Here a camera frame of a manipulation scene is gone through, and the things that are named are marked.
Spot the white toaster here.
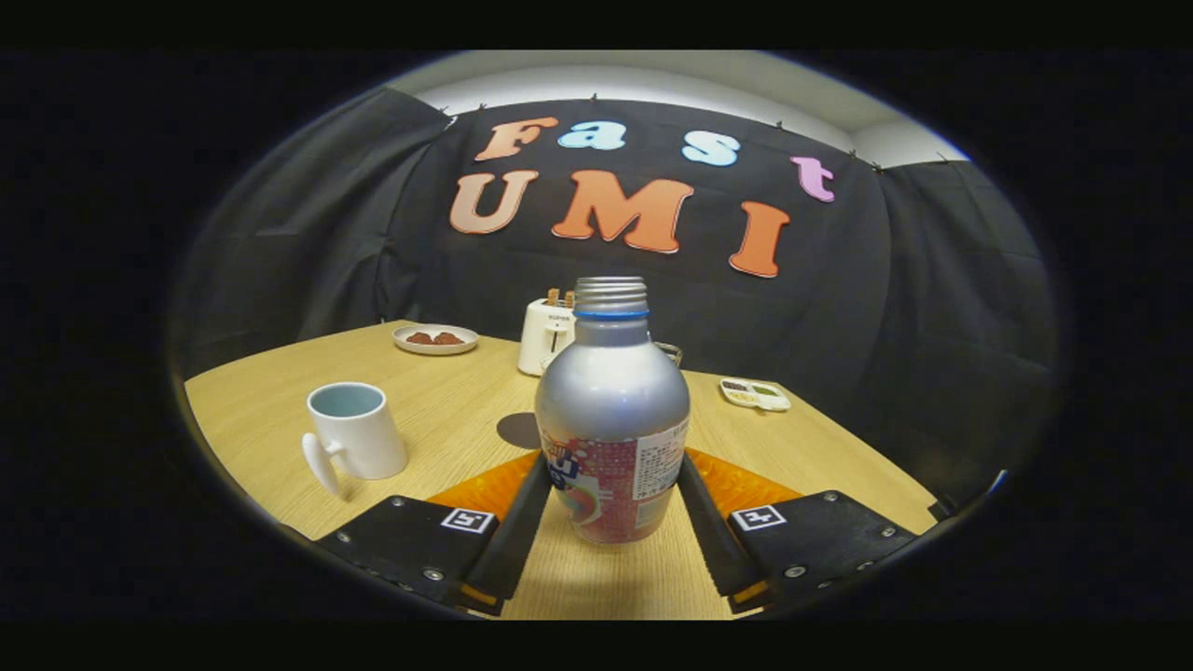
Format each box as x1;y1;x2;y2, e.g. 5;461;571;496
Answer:
517;298;579;377

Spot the silver juice bottle red label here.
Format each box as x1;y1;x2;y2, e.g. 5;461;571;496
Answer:
534;276;692;545

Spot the dark round coaster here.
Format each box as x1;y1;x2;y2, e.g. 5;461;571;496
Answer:
496;412;542;451

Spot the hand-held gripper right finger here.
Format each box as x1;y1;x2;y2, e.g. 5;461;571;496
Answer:
678;447;924;614

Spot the white divided dish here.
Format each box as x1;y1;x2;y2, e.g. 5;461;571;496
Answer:
719;377;792;413

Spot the black backdrop cloth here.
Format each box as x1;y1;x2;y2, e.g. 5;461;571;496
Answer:
171;87;1059;504

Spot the white round plate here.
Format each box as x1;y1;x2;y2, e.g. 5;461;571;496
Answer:
392;323;480;356

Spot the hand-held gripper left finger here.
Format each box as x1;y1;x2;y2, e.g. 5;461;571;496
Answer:
312;450;553;616

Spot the wooden table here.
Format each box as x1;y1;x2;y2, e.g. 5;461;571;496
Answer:
184;320;940;621

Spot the white cup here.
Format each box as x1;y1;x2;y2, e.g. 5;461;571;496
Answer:
301;382;409;500

